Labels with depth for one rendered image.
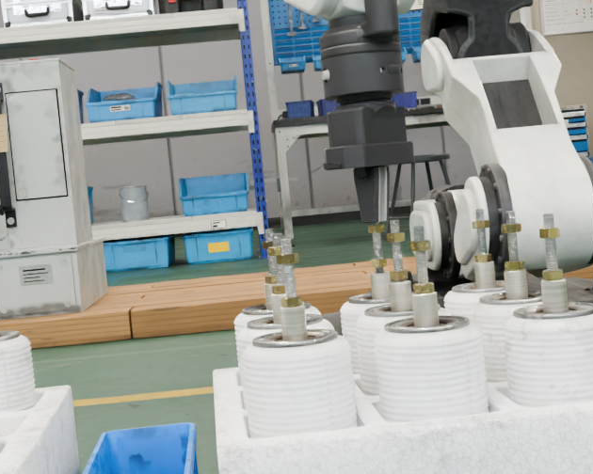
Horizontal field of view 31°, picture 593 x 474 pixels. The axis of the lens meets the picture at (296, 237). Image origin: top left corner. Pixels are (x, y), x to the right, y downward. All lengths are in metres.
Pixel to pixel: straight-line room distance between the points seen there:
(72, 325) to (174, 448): 1.72
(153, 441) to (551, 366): 0.52
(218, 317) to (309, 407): 2.04
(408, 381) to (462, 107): 0.68
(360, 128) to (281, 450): 0.40
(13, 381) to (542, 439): 0.55
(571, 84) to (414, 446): 6.64
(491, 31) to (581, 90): 5.87
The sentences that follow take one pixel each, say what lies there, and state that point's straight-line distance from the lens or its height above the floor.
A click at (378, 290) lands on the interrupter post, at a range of 1.17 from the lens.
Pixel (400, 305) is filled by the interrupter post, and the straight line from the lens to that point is 1.06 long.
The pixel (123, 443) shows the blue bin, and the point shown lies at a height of 0.10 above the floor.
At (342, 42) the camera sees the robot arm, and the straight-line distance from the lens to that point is 1.15.
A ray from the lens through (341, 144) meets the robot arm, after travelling 1.15.
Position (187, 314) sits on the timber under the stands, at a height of 0.05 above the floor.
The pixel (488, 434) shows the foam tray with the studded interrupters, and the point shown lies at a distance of 0.90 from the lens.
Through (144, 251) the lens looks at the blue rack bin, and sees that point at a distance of 5.66.
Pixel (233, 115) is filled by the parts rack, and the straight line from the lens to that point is 5.61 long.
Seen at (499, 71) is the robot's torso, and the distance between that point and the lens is 1.57.
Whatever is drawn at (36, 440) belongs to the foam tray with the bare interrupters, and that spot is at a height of 0.18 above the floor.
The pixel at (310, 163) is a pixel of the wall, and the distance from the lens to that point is 9.35.
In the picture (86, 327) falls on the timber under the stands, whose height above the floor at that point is 0.04.
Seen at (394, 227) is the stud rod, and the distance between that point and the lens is 1.06.
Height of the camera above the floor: 0.39
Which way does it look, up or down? 3 degrees down
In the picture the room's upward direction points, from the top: 5 degrees counter-clockwise
